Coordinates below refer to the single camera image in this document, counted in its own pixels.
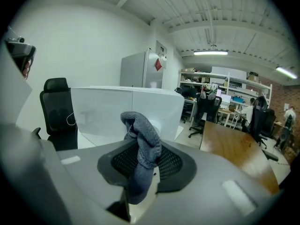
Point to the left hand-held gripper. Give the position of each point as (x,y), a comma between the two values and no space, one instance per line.
(21,53)

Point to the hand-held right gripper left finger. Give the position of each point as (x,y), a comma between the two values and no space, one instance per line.
(93,184)

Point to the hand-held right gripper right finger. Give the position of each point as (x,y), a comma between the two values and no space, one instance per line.
(211,191)

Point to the dark blue cloth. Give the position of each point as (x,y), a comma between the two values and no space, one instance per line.
(145,137)

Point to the large white board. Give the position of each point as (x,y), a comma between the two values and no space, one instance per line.
(105,107)

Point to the person's left hand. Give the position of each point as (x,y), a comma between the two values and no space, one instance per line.
(27,69)

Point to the wooden table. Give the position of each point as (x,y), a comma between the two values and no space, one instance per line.
(234,149)

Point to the black mesh office chair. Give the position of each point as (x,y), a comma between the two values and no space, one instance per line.
(56,102)

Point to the black office chair with jacket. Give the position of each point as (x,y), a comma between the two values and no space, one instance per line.
(207,109)

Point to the lit computer monitor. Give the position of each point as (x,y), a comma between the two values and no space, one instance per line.
(225,99)

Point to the white shelving rack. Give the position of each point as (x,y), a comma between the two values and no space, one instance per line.
(234,83)

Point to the silver refrigerator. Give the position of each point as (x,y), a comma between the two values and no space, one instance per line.
(138,69)

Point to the red tag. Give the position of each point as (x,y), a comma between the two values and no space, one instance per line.
(158,64)

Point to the ceiling tube light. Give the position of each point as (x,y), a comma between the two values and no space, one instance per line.
(286,72)
(211,53)

